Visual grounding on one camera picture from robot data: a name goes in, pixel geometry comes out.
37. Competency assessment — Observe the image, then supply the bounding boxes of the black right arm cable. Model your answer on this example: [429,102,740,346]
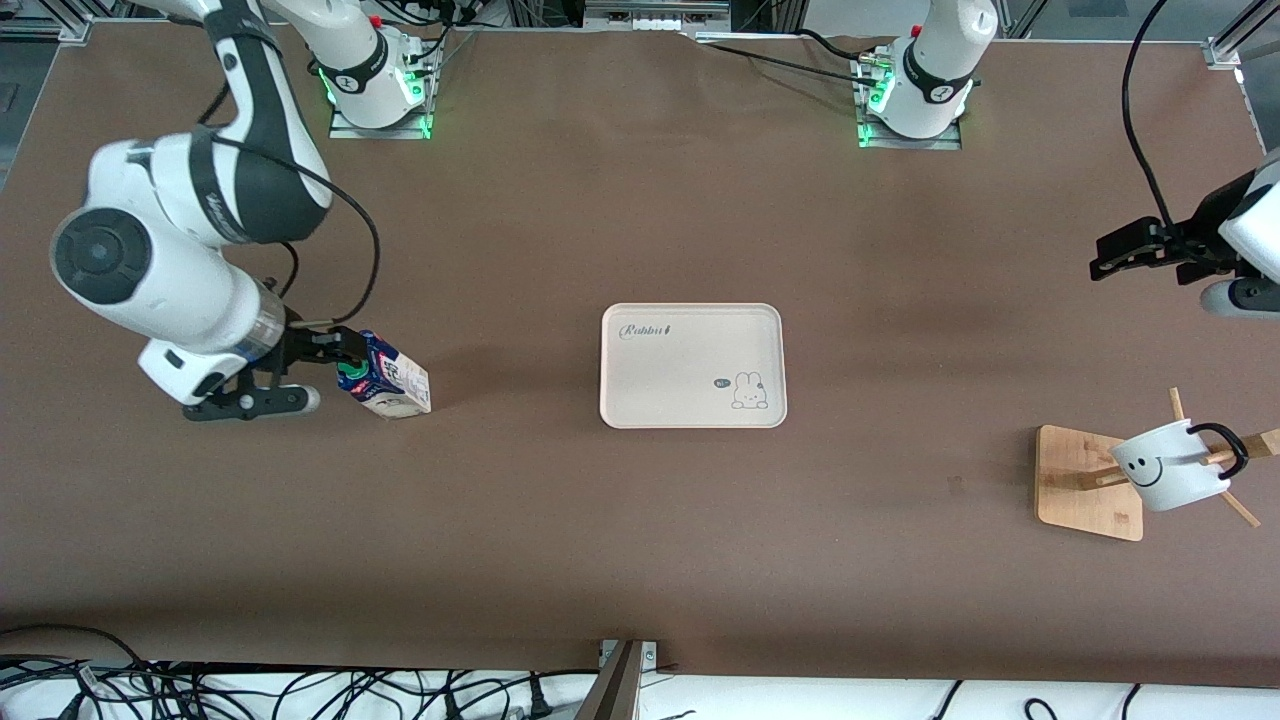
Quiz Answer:
[195,85,382,331]

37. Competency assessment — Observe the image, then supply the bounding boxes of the cream rabbit print tray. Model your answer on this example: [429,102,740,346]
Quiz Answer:
[599,303,788,430]

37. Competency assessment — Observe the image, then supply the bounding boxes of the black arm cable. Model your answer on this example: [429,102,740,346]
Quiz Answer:
[195,85,382,331]
[1121,0,1177,227]

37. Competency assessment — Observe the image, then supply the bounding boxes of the white smiley face mug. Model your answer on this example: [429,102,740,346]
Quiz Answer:
[1112,418,1251,513]

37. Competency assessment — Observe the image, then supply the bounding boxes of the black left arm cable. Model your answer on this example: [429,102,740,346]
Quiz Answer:
[1121,0,1177,227]

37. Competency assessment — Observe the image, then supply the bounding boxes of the blue white milk carton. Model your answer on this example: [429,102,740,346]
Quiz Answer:
[337,328,433,419]

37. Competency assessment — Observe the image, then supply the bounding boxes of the black cables behind arm base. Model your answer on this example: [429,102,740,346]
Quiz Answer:
[385,0,486,61]

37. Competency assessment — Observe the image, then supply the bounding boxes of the aluminium frame profile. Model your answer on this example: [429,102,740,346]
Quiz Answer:
[1205,0,1280,69]
[0,20,93,44]

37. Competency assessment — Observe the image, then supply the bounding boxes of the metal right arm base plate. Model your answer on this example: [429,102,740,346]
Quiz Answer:
[329,95,434,140]

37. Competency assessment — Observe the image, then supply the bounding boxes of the wooden mug tree stand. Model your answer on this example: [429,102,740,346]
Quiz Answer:
[1035,388,1280,543]

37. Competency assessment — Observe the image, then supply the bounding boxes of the aluminium frame crossbar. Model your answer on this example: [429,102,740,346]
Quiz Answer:
[585,0,731,31]

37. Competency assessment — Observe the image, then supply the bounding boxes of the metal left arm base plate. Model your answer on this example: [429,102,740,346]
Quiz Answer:
[857,60,964,151]

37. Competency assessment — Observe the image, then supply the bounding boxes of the brown table cover sheet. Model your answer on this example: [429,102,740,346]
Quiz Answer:
[0,20,1280,691]

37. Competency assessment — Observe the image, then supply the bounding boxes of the aluminium camera post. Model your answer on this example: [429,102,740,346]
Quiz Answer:
[575,640,646,720]

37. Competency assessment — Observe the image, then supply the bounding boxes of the tangled black cable bundle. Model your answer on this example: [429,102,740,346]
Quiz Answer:
[0,625,601,720]

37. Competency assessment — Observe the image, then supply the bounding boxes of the long black table cable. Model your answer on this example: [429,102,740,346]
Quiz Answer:
[690,38,883,87]

